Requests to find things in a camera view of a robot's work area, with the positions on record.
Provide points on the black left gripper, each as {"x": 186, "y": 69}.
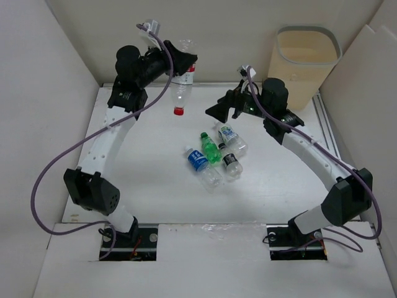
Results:
{"x": 182, "y": 61}

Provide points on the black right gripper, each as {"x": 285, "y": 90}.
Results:
{"x": 232, "y": 99}

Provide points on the red label clear bottle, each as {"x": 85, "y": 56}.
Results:
{"x": 181, "y": 86}

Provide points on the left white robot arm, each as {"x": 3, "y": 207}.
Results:
{"x": 89, "y": 184}

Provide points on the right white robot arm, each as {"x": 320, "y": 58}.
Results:
{"x": 347, "y": 187}

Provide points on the cream plastic waste bin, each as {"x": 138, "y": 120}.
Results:
{"x": 303, "y": 56}

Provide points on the green white label bottle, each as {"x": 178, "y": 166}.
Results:
{"x": 231, "y": 139}

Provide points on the green plastic soda bottle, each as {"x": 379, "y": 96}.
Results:
{"x": 210, "y": 149}

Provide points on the black label pepsi bottle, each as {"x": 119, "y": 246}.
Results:
{"x": 233, "y": 167}

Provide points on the blue label water bottle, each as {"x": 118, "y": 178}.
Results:
{"x": 206, "y": 173}

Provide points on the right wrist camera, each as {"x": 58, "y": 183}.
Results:
{"x": 246, "y": 71}

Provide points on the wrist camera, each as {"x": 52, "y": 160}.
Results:
{"x": 149, "y": 28}
{"x": 246, "y": 71}

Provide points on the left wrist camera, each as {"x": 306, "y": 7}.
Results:
{"x": 149, "y": 28}

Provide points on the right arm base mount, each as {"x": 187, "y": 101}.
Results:
{"x": 287, "y": 243}

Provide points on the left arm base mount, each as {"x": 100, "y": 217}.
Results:
{"x": 142, "y": 246}

